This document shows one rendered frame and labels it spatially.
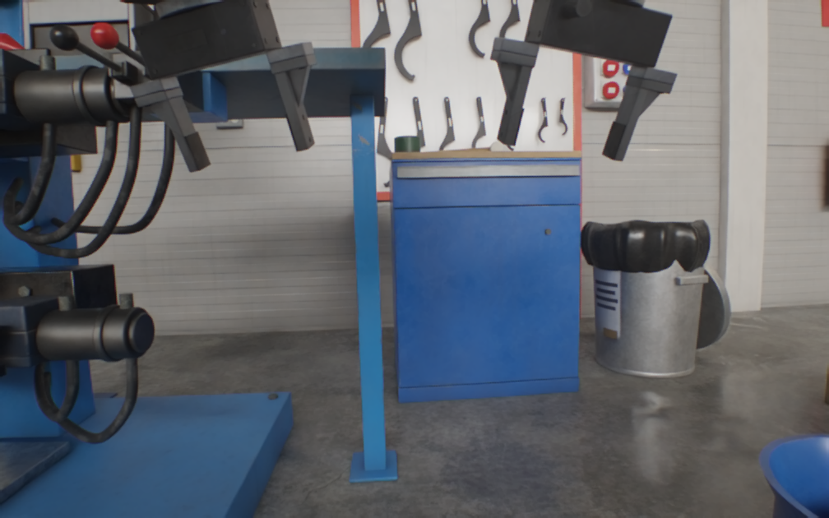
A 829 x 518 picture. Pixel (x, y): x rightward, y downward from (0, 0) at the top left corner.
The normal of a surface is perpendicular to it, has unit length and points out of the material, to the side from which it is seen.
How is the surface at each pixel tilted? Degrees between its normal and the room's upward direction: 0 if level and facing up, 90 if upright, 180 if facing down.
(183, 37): 114
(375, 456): 90
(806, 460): 62
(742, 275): 90
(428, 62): 90
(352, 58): 90
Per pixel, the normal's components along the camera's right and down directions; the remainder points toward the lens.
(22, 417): 0.07, 0.08
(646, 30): 0.12, 0.47
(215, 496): -0.03, -1.00
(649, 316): -0.44, 0.14
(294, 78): -0.09, 0.48
